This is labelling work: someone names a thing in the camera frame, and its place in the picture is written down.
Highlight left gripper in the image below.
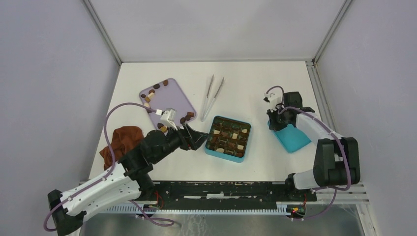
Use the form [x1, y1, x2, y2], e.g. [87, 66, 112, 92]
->
[153, 121, 210, 163]

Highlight teal box lid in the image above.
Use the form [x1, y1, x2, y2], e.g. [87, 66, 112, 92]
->
[271, 124, 311, 153]

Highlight metal kitchen tongs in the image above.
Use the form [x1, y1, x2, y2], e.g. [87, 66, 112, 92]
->
[200, 74, 225, 122]

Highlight teal chocolate box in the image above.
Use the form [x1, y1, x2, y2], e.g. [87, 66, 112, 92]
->
[205, 116, 252, 163]

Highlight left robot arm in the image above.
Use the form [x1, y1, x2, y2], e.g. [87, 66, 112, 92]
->
[47, 123, 209, 236]

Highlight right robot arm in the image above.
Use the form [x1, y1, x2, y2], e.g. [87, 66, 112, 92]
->
[264, 90, 360, 201]

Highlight purple tray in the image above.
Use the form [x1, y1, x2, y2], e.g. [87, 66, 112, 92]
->
[139, 78, 198, 126]

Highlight brown cloth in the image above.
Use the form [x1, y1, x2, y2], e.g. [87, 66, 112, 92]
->
[99, 126, 144, 170]

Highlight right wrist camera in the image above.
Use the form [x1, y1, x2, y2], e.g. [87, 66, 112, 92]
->
[264, 92, 282, 112]

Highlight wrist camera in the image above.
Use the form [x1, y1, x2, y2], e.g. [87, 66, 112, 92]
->
[155, 108, 178, 130]
[264, 92, 282, 112]

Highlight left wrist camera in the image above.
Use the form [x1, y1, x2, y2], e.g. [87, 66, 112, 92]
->
[155, 108, 178, 130]

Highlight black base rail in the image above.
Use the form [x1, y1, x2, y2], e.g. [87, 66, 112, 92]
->
[137, 181, 317, 210]

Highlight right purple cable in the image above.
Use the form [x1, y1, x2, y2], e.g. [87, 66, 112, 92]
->
[265, 86, 353, 220]

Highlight purple cable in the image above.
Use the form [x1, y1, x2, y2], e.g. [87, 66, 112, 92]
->
[265, 86, 353, 220]
[43, 102, 175, 233]

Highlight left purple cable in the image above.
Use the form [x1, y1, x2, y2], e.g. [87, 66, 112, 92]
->
[43, 102, 175, 233]

